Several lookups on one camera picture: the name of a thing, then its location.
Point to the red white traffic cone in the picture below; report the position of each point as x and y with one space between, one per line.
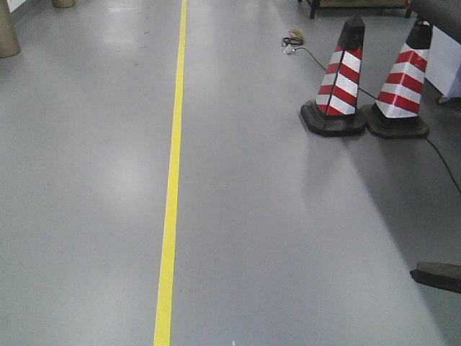
334 110
395 112

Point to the dark wooden bench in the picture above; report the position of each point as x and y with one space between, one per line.
316 5

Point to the brown planter pot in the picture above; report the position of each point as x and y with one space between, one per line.
62 4

